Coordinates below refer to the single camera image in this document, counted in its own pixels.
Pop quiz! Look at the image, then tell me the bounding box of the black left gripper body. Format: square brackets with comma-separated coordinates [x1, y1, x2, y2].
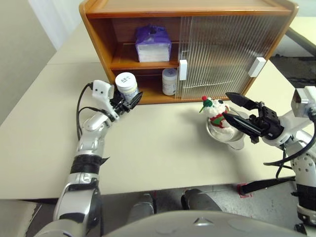
[110, 98, 131, 115]

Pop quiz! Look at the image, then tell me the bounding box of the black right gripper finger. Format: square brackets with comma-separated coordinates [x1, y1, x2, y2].
[223, 114, 262, 135]
[226, 92, 260, 111]

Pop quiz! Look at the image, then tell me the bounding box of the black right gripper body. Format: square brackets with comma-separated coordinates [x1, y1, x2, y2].
[248, 102, 284, 144]

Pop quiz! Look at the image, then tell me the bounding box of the white jar with blue label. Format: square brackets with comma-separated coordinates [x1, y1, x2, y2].
[161, 68, 178, 96]
[115, 72, 139, 102]

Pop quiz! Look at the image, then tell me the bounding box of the white plush dog toy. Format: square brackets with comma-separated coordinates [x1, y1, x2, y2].
[198, 96, 237, 136]

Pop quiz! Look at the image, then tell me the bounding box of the white door handle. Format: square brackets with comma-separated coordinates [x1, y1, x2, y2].
[247, 57, 267, 78]
[179, 59, 188, 81]

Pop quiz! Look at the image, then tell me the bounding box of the purple tissue pack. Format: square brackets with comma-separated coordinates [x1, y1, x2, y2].
[134, 24, 172, 63]

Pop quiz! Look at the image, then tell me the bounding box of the ribbed glass sliding door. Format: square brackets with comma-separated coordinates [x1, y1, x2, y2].
[175, 15, 284, 100]
[185, 14, 292, 100]

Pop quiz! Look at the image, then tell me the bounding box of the wooden shelf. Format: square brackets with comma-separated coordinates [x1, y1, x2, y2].
[110, 61, 180, 70]

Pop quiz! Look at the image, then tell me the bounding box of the wooden cabinet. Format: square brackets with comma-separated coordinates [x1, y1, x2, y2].
[78, 0, 299, 106]

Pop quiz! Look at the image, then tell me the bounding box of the metal bowl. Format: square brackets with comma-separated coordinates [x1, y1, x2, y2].
[205, 108, 245, 151]

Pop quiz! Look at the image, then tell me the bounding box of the black table leg bar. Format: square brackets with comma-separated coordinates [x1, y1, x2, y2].
[240, 176, 297, 197]

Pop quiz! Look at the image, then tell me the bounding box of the red floor tape mark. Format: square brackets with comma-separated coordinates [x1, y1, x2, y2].
[237, 182, 252, 198]

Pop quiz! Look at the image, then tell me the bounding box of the grey robot torso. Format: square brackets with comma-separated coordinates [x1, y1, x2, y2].
[103, 209, 299, 237]

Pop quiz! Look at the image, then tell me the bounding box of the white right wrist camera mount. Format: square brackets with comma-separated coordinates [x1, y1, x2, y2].
[278, 85, 316, 139]

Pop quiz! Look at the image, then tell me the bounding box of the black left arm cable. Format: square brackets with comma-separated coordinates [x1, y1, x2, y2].
[76, 82, 107, 143]

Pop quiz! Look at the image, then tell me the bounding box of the grey metal table frame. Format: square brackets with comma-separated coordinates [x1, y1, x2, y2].
[283, 26, 316, 57]

